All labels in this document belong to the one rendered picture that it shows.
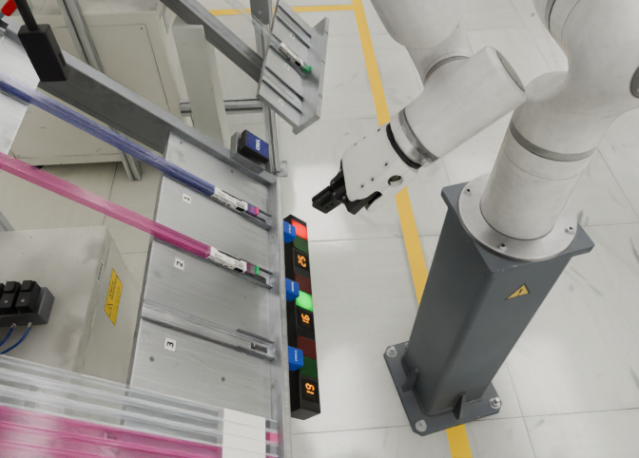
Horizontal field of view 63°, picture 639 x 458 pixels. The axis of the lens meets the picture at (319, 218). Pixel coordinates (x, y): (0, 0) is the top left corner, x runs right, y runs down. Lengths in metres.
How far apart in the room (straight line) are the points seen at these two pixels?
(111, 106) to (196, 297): 0.30
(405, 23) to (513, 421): 1.16
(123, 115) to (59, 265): 0.33
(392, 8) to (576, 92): 0.23
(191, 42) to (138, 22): 0.55
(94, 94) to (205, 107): 0.43
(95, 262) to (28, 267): 0.11
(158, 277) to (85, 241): 0.39
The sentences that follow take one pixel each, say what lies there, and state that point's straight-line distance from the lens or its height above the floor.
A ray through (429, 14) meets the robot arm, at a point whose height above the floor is 1.10.
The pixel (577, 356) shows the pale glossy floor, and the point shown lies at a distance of 1.67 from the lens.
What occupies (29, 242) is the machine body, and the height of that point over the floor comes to 0.62.
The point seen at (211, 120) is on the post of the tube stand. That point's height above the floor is 0.61.
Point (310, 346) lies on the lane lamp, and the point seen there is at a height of 0.65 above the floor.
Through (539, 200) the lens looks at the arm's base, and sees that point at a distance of 0.82.
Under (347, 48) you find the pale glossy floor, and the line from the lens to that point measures 2.53.
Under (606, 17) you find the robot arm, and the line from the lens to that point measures 0.63.
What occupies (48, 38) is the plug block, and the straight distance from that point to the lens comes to 0.47.
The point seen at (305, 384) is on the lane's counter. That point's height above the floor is 0.66.
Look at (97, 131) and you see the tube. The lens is 0.73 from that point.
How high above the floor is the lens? 1.38
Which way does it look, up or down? 51 degrees down
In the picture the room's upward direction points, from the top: straight up
